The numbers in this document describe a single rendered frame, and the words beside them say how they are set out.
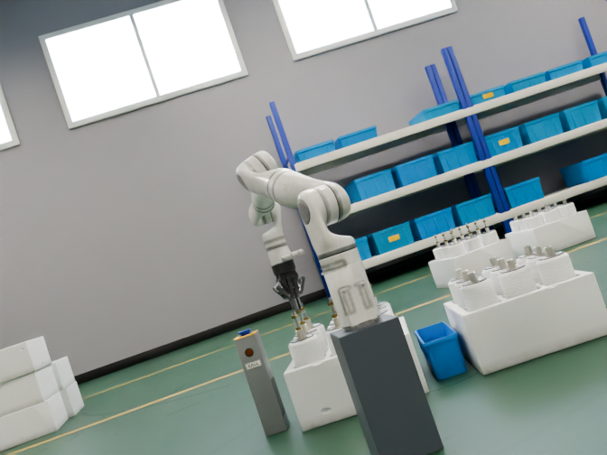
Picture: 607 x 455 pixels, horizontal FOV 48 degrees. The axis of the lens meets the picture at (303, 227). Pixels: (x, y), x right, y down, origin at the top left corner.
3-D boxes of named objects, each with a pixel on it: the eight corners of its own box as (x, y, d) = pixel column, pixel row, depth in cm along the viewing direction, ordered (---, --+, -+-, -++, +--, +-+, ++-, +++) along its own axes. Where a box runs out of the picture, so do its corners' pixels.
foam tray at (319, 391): (429, 392, 198) (408, 332, 198) (303, 432, 201) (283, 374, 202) (420, 365, 236) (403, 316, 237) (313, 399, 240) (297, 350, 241)
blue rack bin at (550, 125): (510, 153, 718) (503, 134, 719) (543, 142, 722) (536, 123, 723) (530, 143, 668) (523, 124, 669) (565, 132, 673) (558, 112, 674)
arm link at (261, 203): (266, 181, 216) (245, 198, 214) (261, 142, 191) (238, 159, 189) (284, 202, 214) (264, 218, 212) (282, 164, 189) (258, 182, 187)
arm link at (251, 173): (228, 167, 194) (263, 183, 172) (254, 148, 196) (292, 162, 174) (244, 192, 198) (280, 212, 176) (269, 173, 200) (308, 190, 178)
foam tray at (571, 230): (596, 236, 429) (586, 209, 429) (542, 256, 422) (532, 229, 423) (563, 241, 467) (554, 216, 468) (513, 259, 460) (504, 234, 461)
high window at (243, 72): (248, 73, 711) (217, -16, 714) (68, 128, 686) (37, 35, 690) (247, 76, 718) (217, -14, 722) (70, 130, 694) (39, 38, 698)
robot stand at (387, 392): (443, 448, 148) (398, 316, 149) (384, 471, 146) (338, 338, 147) (425, 433, 162) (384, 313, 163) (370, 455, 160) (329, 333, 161)
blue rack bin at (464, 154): (428, 181, 706) (422, 162, 707) (462, 169, 711) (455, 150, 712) (443, 172, 656) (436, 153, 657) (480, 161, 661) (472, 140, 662)
